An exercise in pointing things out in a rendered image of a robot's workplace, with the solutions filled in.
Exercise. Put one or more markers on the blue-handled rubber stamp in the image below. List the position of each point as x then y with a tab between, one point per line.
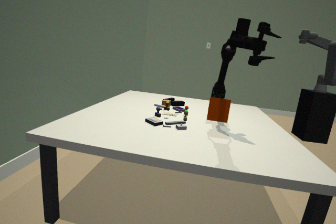
157	113

